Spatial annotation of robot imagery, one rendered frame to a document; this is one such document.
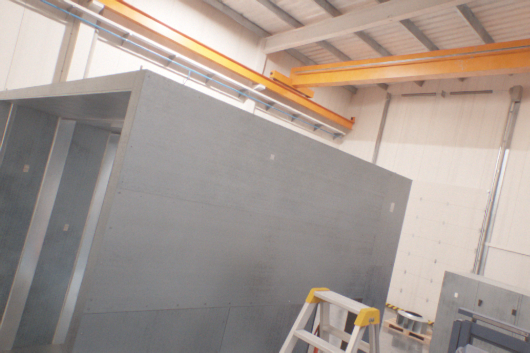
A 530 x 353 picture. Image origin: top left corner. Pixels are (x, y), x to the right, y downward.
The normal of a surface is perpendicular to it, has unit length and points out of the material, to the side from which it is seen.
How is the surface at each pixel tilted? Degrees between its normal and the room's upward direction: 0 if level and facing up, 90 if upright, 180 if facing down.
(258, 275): 90
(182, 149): 90
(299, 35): 90
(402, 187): 90
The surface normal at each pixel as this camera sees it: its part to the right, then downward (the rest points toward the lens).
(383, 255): 0.68, 0.13
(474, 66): -0.70, -0.19
